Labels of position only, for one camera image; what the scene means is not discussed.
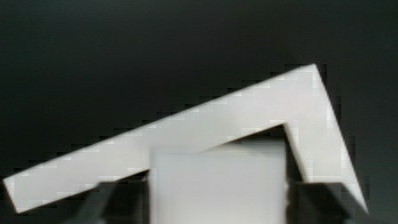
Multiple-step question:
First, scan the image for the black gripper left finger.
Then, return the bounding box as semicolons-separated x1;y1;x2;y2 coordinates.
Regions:
74;180;150;224

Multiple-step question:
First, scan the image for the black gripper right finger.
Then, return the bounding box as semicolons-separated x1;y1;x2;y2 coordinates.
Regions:
287;182;372;224

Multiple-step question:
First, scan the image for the white stool leg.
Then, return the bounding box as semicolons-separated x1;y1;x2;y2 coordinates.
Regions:
150;140;287;224

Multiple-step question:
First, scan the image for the white U-shaped barrier frame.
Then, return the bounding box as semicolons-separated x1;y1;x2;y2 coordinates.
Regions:
4;65;367;212

